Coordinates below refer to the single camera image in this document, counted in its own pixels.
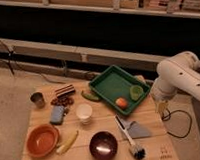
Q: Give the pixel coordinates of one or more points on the striped chocolate wafer block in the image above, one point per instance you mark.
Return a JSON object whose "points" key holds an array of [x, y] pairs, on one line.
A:
{"points": [[69, 89]]}

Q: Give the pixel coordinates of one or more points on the green toy cucumber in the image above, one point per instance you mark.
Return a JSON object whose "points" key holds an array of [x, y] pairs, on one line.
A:
{"points": [[90, 96]]}

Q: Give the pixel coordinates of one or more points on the blue sponge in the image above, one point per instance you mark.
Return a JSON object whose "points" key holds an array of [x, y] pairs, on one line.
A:
{"points": [[57, 115]]}

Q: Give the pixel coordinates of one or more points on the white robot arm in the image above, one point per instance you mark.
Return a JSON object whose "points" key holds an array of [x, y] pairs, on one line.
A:
{"points": [[176, 72]]}

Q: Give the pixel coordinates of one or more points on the dark brown bowl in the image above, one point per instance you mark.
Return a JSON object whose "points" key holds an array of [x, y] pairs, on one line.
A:
{"points": [[103, 146]]}

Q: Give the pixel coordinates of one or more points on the green toy cup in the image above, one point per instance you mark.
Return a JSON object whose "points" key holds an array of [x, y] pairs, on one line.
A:
{"points": [[136, 92]]}

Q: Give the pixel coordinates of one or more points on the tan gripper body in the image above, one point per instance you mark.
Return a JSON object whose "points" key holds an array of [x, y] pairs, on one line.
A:
{"points": [[161, 107]]}

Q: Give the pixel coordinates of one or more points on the small metal cup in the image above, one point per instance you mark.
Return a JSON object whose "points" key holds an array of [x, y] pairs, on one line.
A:
{"points": [[38, 100]]}

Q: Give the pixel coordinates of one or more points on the orange bowl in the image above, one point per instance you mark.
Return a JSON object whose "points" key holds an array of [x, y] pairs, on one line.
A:
{"points": [[42, 140]]}

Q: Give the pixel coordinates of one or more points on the white paper cup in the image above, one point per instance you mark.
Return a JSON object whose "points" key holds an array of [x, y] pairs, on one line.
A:
{"points": [[84, 112]]}

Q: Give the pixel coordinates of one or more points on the brown toy grapes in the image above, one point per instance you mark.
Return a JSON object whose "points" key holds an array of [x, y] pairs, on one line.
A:
{"points": [[62, 101]]}

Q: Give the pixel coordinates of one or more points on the orange toy fruit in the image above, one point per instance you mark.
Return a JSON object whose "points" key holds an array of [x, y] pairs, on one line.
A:
{"points": [[122, 103]]}

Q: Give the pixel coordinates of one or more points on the white handled dish brush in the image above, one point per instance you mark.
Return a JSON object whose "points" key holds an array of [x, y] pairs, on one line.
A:
{"points": [[137, 150]]}

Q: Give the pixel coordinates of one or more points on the yellow toy corn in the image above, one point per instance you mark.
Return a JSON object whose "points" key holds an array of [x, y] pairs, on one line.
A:
{"points": [[64, 145]]}

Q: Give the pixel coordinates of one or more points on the green plastic tray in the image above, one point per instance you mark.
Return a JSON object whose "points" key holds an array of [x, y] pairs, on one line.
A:
{"points": [[114, 83]]}

